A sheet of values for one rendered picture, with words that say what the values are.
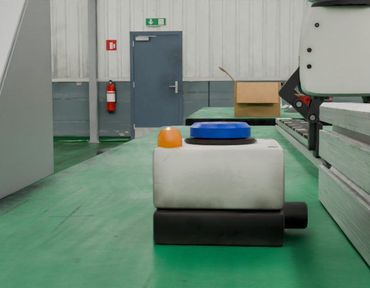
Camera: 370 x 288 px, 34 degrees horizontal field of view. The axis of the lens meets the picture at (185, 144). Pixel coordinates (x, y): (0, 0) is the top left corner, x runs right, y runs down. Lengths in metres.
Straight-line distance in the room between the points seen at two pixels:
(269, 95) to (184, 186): 2.26
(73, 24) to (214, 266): 11.62
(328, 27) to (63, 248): 0.42
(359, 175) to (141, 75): 11.22
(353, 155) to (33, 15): 0.41
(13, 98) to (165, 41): 10.95
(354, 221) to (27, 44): 0.39
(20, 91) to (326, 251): 0.36
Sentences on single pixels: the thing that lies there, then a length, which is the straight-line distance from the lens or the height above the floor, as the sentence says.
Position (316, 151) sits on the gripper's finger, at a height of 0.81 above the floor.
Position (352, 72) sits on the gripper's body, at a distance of 0.69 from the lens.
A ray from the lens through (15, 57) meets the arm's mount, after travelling 0.60.
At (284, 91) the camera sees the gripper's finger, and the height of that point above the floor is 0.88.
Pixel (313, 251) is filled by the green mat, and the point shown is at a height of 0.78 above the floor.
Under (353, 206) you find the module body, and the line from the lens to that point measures 0.37.
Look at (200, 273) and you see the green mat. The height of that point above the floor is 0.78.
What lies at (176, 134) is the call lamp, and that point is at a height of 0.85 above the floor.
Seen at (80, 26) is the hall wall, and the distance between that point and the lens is 11.91.
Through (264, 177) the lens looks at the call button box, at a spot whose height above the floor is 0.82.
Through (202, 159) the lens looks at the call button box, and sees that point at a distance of 0.36.
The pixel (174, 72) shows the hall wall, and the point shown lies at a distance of 11.47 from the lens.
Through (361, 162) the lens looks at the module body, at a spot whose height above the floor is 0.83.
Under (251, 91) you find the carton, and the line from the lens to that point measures 2.62.
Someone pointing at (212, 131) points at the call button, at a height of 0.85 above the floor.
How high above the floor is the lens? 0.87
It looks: 5 degrees down
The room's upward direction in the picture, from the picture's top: straight up
